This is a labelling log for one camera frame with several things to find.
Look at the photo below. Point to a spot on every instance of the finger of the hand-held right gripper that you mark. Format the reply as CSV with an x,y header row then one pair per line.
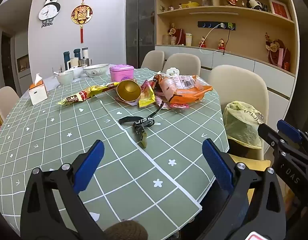
x,y
290,131
267,135

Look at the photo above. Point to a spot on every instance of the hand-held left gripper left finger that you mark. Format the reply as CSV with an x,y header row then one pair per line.
x,y
90,165

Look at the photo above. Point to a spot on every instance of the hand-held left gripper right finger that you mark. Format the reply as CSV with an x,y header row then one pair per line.
x,y
217,165

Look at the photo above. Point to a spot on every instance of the yellow bag lined bin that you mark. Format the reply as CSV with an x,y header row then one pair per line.
x,y
240,122

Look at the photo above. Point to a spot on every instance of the long yellow snack wrapper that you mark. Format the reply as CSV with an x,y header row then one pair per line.
x,y
79,95

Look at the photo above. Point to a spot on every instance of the orange plastic bag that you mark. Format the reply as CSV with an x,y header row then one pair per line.
x,y
191,93

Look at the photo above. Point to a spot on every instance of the green checked tablecloth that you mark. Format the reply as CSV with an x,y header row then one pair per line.
x,y
69,155

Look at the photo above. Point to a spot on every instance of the beige chair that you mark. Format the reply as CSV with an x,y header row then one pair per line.
x,y
5,100
181,63
238,85
152,58

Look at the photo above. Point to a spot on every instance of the wooden shelf cabinet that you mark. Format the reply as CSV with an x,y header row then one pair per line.
x,y
246,60

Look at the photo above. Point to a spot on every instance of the flower decoration with beads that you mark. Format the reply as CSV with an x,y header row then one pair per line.
x,y
276,50

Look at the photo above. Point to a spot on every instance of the orange white tissue box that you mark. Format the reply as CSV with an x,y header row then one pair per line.
x,y
37,92

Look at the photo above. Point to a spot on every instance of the red yellow snack wrapper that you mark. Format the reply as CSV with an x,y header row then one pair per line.
x,y
146,95

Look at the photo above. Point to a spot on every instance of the small white bowl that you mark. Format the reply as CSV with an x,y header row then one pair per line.
x,y
64,77

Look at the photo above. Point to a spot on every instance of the large patterned bowl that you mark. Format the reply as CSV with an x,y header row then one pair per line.
x,y
95,70

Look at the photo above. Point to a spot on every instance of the pink toy bin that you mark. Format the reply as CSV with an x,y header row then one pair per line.
x,y
121,73

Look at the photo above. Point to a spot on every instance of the red doll figurine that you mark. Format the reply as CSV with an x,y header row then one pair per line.
x,y
202,42
221,44

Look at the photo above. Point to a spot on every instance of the steel pitcher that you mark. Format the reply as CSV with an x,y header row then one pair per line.
x,y
85,62

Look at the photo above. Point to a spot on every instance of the white mug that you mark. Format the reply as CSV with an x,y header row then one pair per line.
x,y
74,62

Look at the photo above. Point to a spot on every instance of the white yellow toy stand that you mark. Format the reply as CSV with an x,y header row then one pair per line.
x,y
172,71

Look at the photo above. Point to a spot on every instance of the teal thermos bottle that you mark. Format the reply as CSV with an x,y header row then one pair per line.
x,y
66,60

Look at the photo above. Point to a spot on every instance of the blue thermos bottle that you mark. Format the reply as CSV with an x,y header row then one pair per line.
x,y
77,53

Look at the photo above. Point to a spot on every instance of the white thermos bottle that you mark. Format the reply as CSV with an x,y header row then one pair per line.
x,y
85,52

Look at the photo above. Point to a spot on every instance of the black power strip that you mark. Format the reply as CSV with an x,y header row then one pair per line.
x,y
216,25

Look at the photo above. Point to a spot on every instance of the red framed picture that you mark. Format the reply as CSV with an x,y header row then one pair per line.
x,y
278,8

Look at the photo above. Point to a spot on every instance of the cream lidded cup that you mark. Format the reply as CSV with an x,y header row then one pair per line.
x,y
188,39

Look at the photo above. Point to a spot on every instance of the drinking glass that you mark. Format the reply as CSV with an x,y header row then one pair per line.
x,y
173,40

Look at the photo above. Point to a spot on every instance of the flower decoration with red bag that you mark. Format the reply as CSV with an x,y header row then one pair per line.
x,y
177,35

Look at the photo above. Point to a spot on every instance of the fortune god figurine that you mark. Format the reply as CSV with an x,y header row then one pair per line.
x,y
230,0

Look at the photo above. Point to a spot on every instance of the tall glass jar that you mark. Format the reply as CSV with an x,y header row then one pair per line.
x,y
206,0

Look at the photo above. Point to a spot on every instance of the dark glass cabinet door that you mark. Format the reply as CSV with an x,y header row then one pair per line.
x,y
140,25

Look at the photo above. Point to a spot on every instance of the yellow pot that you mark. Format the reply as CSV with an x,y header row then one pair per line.
x,y
190,4

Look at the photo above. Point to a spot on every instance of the red knot wall ornament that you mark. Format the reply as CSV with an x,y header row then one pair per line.
x,y
81,15

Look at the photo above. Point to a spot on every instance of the panda wall clock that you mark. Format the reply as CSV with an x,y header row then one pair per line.
x,y
47,11

